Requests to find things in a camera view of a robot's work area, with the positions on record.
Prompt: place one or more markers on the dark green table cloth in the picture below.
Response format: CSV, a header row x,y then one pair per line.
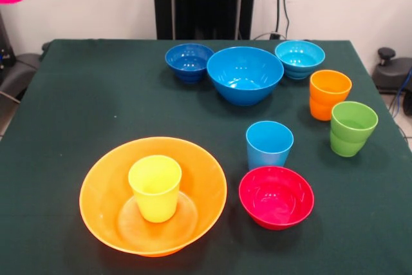
x,y
322,223

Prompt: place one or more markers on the small light blue bowl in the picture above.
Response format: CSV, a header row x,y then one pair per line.
x,y
299,59

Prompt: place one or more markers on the black equipment box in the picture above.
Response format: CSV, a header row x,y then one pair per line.
x,y
4,53

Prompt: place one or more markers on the yellow cup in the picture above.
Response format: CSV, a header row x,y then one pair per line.
x,y
154,194

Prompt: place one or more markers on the large orange bowl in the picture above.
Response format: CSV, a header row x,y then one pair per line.
x,y
103,197

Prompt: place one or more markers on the small dark blue bowl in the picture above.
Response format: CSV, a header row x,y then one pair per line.
x,y
190,65

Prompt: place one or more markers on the dark grey stand base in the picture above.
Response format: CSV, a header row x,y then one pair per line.
x,y
22,69

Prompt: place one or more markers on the black stand base with knob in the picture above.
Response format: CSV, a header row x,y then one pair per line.
x,y
392,75

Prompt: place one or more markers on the green cup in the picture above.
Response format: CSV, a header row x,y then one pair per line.
x,y
351,139

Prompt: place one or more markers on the orange cup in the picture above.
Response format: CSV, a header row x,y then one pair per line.
x,y
325,101

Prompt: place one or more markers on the blue cup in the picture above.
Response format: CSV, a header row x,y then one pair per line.
x,y
268,149

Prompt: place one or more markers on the medium blue bowl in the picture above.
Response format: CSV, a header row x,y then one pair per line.
x,y
244,72

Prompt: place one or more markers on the small crimson bowl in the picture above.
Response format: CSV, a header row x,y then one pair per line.
x,y
277,204

